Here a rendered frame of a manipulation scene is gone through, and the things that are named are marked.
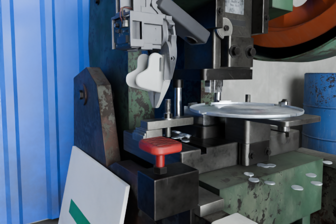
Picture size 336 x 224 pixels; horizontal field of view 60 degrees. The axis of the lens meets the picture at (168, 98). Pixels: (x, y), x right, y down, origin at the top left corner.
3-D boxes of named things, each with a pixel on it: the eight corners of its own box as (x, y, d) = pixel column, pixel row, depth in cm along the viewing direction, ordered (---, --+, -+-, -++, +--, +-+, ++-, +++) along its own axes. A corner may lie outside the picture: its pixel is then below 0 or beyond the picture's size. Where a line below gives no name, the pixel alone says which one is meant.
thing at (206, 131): (253, 130, 88) (253, 120, 88) (202, 139, 77) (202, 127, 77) (216, 123, 101) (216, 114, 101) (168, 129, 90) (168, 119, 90)
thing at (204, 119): (241, 120, 89) (241, 105, 88) (203, 125, 80) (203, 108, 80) (220, 116, 96) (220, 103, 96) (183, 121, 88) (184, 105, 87)
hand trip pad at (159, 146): (185, 185, 50) (185, 142, 50) (155, 193, 47) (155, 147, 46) (163, 174, 56) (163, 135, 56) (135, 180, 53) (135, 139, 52)
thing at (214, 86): (223, 92, 87) (224, 79, 87) (211, 92, 84) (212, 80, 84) (216, 91, 90) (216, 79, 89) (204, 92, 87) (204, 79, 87)
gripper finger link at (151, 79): (131, 109, 48) (130, 52, 47) (161, 107, 51) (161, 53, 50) (140, 111, 45) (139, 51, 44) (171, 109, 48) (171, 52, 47)
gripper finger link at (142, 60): (122, 107, 50) (122, 53, 49) (152, 105, 53) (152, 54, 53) (131, 109, 48) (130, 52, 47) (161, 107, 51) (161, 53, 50)
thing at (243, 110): (240, 102, 98) (240, 100, 97) (327, 112, 74) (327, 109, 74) (168, 108, 82) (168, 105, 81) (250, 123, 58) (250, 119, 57)
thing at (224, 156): (299, 149, 89) (300, 130, 89) (181, 179, 64) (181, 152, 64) (228, 132, 114) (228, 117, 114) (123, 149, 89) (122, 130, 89)
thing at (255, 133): (320, 171, 68) (323, 114, 67) (283, 183, 61) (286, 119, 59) (239, 148, 89) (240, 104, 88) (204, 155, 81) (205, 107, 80)
